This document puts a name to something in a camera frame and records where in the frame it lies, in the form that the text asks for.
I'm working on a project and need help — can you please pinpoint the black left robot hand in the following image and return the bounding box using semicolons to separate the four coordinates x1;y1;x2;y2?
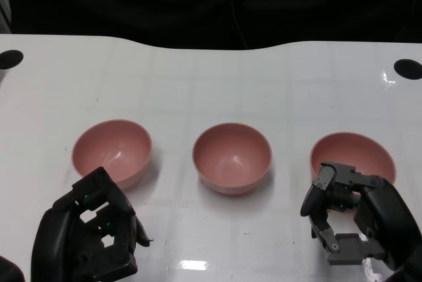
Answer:
31;166;156;282

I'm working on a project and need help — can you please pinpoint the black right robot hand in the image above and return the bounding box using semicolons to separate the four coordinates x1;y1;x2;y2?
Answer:
299;162;417;273

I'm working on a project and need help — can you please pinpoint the pink plastic bowl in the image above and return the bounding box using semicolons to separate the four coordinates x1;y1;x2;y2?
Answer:
191;122;272;196
71;119;153;192
309;132;397;191

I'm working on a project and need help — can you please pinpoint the black round table grommet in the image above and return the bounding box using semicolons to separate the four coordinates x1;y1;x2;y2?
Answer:
0;49;24;70
393;59;422;80

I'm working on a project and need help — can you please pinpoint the black backdrop cloth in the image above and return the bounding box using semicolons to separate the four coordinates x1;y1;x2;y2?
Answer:
0;0;422;51

